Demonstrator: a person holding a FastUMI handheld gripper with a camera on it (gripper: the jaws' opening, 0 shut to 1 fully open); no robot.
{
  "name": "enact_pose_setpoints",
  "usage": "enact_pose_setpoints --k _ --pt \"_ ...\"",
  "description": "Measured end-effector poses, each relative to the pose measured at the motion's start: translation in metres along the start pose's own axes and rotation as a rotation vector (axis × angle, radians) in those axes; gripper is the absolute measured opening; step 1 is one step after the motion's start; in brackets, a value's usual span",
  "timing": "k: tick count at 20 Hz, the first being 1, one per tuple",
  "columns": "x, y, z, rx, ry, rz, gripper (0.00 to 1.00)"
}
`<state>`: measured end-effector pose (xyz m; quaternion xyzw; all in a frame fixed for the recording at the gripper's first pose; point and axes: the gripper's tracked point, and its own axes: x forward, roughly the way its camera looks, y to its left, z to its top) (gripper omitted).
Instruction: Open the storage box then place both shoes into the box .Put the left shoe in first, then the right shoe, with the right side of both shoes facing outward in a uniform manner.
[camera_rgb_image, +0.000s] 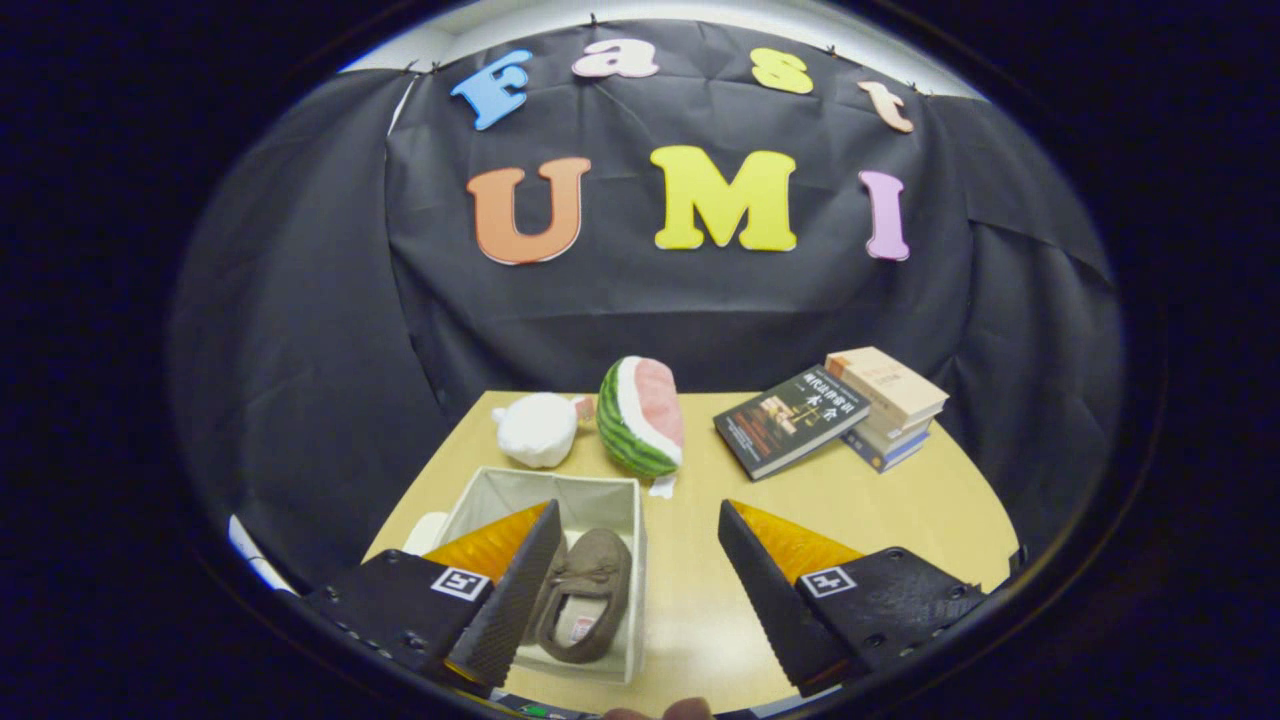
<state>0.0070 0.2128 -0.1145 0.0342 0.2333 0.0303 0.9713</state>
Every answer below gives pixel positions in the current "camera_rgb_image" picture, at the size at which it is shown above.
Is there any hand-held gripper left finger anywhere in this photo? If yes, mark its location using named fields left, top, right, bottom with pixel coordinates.
left=300, top=500, right=563, bottom=689

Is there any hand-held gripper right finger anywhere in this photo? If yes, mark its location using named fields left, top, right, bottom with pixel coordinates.
left=717, top=499, right=988, bottom=699

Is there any brown suede moccasin shoe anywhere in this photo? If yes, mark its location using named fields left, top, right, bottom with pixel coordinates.
left=528, top=528, right=634, bottom=664

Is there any cream fabric storage box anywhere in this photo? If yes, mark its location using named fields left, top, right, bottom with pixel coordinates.
left=430, top=467, right=648, bottom=687

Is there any white plush toy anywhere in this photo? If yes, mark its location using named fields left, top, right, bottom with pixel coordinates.
left=492, top=392, right=597, bottom=470

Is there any black cover book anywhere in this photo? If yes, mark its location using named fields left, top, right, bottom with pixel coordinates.
left=713, top=365, right=871, bottom=482

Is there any blue cover book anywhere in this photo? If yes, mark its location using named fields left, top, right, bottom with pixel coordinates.
left=843, top=428, right=932, bottom=473

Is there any watermelon slice plush toy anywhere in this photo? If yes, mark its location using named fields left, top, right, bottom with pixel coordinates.
left=597, top=356, right=687, bottom=499

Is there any tan cover book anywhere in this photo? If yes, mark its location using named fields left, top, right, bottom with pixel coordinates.
left=825, top=347, right=949, bottom=441

